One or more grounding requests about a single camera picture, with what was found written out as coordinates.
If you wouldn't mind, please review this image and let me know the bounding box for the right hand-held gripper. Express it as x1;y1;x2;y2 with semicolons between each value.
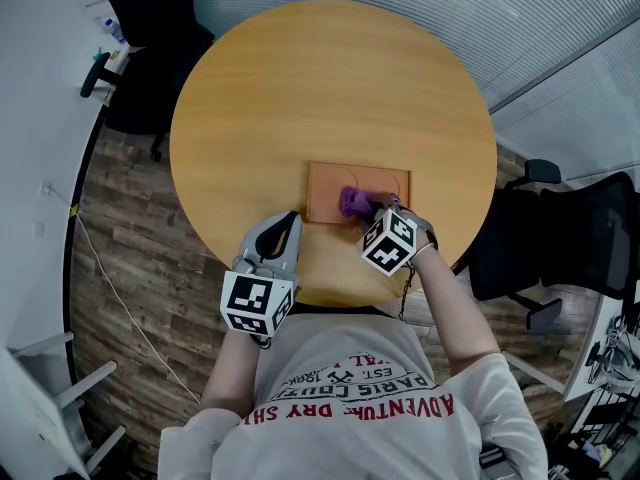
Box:
356;193;439;278

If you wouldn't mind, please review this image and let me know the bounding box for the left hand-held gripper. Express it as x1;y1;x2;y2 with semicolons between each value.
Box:
220;209;304;340

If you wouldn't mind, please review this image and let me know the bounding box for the purple cloth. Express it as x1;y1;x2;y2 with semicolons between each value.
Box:
338;185;386;218

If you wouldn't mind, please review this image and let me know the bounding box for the orange box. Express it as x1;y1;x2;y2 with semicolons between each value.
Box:
304;160;413;226

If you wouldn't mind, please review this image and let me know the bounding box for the person's left forearm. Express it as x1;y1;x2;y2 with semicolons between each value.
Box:
199;326;274;411

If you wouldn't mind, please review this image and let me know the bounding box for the person's right forearm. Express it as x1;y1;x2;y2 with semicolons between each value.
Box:
409;241;502;385

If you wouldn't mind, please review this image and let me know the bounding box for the white printed t-shirt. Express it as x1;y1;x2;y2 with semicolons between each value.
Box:
158;311;550;480

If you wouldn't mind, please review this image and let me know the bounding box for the black mesh office chair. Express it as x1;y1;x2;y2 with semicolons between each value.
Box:
468;158;637;332

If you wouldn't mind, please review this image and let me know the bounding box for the white desk with black legs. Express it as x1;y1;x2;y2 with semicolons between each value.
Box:
562;272;640;480

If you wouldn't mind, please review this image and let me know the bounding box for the white curved desk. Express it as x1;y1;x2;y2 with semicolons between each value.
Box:
0;0;132;480

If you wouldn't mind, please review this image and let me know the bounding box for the clear plastic water bottle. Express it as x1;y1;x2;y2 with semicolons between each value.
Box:
101;16;127;45

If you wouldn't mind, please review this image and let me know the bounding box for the thin wrist bracelet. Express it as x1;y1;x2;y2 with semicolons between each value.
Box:
411;241;437;265

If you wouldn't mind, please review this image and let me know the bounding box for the black hanging chain strap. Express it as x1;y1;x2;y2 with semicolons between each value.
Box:
396;261;417;322

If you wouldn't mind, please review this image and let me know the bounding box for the white floor cable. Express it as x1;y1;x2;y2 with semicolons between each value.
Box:
48;181;202;405

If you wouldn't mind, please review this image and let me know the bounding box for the tangle of cables and gear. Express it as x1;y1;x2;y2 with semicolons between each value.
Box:
583;313;640;395

